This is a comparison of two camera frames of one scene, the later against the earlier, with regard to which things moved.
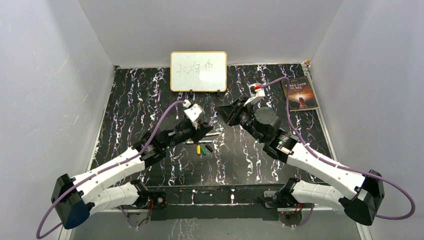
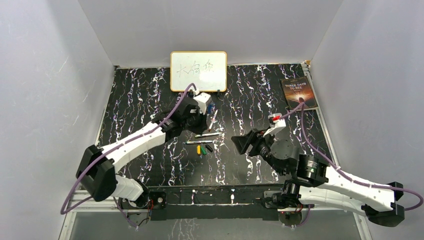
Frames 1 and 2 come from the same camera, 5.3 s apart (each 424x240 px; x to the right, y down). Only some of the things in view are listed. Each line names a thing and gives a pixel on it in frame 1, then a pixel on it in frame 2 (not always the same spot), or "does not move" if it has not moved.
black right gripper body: x=240 y=114 -> x=261 y=144
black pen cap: x=209 y=148 does not move
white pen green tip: x=212 y=134 does not move
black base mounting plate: x=218 y=202 does not move
